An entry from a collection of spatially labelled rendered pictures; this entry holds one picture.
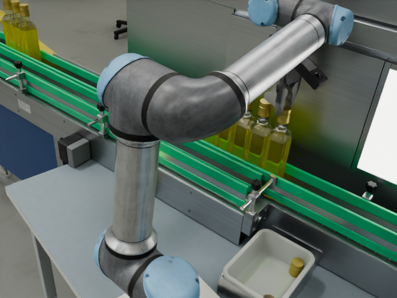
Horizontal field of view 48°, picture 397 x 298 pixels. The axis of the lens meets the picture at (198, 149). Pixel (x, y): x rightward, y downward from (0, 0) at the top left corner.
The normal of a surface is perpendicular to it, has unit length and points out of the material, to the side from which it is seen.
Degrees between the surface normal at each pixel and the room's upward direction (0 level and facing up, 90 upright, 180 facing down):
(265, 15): 90
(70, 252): 0
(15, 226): 0
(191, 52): 90
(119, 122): 84
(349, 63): 90
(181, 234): 0
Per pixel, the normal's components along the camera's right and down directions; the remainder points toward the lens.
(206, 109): 0.23, 0.11
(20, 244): 0.07, -0.82
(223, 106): 0.45, 0.08
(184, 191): -0.61, 0.42
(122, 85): -0.55, -0.09
